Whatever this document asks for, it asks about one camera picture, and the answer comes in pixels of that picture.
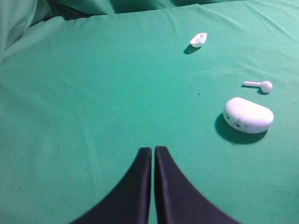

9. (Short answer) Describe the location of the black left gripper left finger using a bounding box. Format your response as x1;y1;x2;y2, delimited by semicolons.
72;147;152;224

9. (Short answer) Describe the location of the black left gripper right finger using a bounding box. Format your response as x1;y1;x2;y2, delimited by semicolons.
154;146;238;224

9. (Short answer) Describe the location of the white earbud case lid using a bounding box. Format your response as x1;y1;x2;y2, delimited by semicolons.
190;32;207;48

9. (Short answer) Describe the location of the white earbud near case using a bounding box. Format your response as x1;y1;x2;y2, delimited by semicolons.
243;81;273;94

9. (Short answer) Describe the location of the green table cloth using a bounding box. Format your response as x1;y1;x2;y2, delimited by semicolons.
0;0;299;224

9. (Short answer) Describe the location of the white earbud case base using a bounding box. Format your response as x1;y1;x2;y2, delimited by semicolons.
222;97;274;134

